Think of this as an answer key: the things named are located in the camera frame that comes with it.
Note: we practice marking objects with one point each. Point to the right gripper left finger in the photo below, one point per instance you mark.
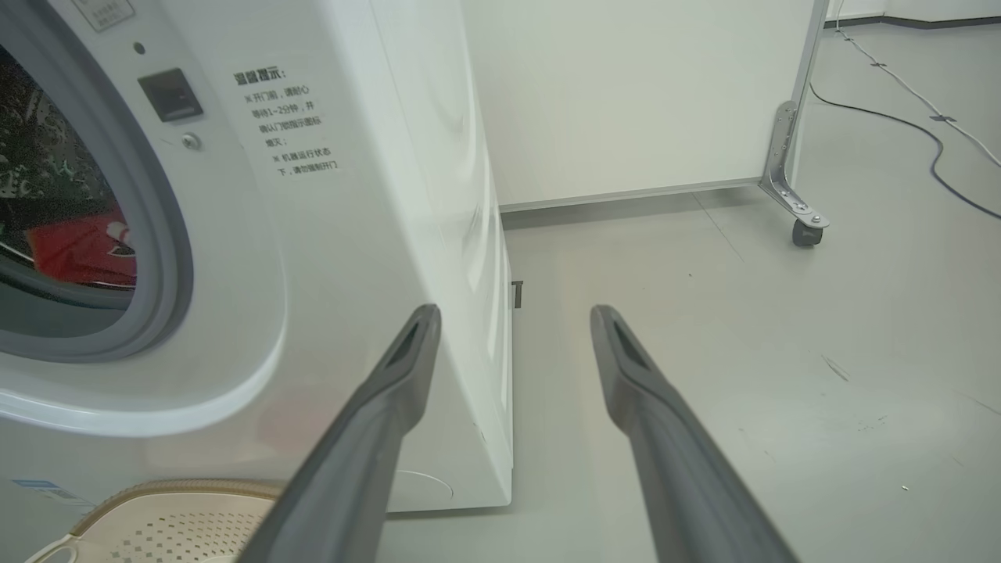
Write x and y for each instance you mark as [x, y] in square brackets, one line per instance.
[352, 469]

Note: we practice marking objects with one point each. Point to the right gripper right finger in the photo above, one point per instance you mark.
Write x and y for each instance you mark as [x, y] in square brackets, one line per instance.
[672, 469]

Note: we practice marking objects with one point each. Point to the red cloth garment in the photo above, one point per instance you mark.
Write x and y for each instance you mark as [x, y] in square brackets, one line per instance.
[78, 250]

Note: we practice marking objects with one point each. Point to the cream perforated laundry basket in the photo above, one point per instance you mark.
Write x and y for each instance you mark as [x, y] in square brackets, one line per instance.
[172, 532]

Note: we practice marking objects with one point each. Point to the white front-load washing machine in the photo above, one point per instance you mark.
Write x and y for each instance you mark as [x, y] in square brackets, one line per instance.
[352, 234]

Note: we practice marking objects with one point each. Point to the blue energy label sticker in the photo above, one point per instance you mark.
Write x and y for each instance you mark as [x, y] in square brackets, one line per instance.
[47, 491]

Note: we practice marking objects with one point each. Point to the white partition panel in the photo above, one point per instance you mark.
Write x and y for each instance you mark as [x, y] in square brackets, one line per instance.
[626, 94]

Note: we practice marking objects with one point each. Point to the small dark metal bracket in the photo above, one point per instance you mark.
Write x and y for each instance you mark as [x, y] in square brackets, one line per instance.
[516, 295]

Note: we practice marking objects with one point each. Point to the metal bracket with caster wheel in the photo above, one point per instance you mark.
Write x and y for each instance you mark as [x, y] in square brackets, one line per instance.
[782, 156]

